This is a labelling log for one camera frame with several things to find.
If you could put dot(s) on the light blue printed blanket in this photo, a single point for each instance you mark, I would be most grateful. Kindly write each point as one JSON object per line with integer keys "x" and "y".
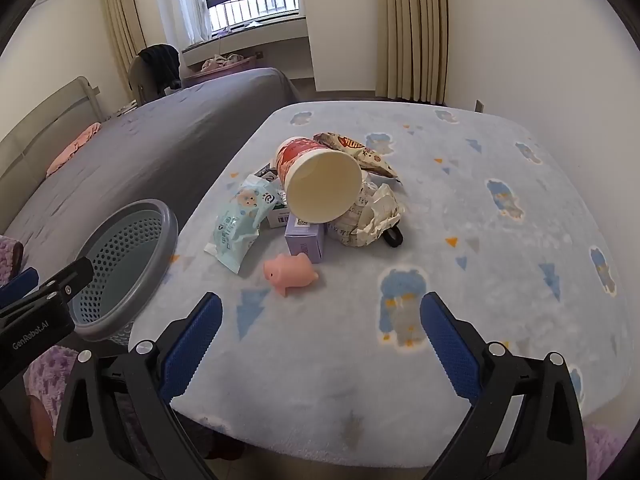
{"x": 450, "y": 285}

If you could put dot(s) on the grey bed headboard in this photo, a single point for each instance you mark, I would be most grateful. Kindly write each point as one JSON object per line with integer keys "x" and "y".
{"x": 45, "y": 120}

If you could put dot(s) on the pink plastic basin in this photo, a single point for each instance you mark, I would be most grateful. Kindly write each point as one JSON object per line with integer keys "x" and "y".
{"x": 220, "y": 72}

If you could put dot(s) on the pile of pale clothes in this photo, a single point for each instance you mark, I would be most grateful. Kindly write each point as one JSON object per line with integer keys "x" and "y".
{"x": 222, "y": 62}

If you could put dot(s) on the purple cartoon rabbit box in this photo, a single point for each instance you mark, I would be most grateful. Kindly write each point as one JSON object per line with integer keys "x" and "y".
{"x": 305, "y": 245}

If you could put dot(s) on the grey bed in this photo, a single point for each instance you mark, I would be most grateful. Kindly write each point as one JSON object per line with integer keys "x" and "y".
{"x": 150, "y": 150}

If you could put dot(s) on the pink pig toy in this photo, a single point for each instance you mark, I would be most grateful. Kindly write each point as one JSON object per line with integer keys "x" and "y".
{"x": 290, "y": 272}

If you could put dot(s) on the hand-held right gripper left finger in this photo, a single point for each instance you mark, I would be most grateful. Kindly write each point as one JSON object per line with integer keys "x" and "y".
{"x": 192, "y": 345}

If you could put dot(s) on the beige chair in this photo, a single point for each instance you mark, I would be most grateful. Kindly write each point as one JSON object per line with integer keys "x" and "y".
{"x": 137, "y": 80}

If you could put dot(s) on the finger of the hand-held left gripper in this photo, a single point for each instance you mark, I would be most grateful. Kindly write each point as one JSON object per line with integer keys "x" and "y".
{"x": 70, "y": 275}
{"x": 22, "y": 280}

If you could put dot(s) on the white green small carton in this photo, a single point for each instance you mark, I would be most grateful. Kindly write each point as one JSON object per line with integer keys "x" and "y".
{"x": 277, "y": 217}

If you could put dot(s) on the wide beige curtain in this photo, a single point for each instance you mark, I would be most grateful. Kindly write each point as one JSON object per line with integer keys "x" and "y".
{"x": 412, "y": 30}

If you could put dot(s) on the white sheer curtain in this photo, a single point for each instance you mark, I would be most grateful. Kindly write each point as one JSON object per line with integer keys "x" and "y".
{"x": 190, "y": 0}

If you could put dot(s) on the grey perforated plastic wastebasket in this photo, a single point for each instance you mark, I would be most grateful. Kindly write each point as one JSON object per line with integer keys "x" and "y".
{"x": 160, "y": 260}

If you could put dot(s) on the black jacket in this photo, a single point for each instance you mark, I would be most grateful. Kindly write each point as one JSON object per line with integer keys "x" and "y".
{"x": 160, "y": 65}

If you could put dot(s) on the purple fleece garment brown lining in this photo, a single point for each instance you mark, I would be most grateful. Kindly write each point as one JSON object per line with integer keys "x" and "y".
{"x": 7, "y": 255}

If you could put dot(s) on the red printed paper cup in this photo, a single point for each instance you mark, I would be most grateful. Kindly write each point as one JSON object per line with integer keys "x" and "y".
{"x": 325, "y": 185}

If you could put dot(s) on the pink cloth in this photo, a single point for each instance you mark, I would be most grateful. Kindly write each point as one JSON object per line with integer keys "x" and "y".
{"x": 75, "y": 147}

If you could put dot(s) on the narrow beige curtain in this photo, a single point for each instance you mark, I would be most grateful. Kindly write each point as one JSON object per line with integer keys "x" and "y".
{"x": 122, "y": 15}

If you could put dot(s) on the white window sill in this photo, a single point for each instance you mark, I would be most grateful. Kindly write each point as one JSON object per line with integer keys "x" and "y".
{"x": 270, "y": 35}

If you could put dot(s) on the wall socket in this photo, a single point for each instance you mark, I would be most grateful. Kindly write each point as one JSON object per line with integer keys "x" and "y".
{"x": 479, "y": 106}

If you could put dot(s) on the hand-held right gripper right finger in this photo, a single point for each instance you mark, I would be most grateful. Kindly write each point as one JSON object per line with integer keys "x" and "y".
{"x": 450, "y": 350}

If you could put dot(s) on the light blue wet wipes packet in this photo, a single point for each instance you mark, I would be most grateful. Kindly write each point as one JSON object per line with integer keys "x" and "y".
{"x": 240, "y": 225}

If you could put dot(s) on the printed paper wrapper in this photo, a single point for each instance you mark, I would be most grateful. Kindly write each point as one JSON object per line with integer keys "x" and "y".
{"x": 350, "y": 230}

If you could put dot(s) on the beige red snack wrapper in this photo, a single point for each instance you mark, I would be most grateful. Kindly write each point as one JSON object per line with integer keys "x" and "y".
{"x": 365, "y": 155}

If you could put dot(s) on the purple fleece pants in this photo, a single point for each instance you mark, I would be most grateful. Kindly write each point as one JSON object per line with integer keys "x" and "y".
{"x": 47, "y": 375}

